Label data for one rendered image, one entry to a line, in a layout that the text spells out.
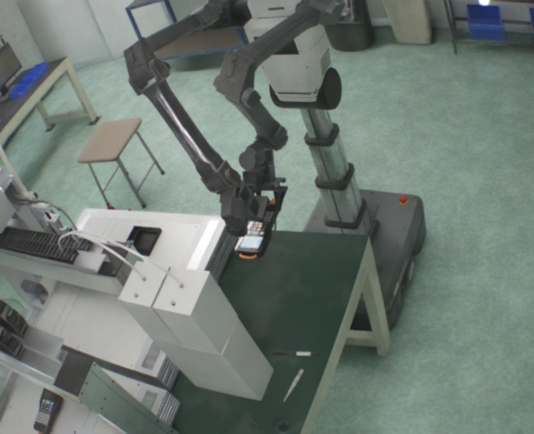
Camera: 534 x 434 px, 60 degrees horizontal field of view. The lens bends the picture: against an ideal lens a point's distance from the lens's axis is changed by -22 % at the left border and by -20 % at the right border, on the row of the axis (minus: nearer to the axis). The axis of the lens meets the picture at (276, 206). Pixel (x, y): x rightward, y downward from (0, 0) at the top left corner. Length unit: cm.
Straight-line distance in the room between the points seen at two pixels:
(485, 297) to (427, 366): 43
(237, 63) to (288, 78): 53
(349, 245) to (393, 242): 64
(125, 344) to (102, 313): 18
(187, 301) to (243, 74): 53
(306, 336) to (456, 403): 89
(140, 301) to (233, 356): 27
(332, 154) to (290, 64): 43
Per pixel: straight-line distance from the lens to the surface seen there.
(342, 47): 427
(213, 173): 153
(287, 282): 175
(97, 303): 188
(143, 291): 126
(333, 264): 175
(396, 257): 235
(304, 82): 181
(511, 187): 296
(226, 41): 453
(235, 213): 153
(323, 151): 205
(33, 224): 187
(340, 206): 222
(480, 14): 439
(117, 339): 174
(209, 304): 122
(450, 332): 240
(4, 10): 600
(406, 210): 252
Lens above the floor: 208
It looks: 42 degrees down
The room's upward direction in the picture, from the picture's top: 22 degrees counter-clockwise
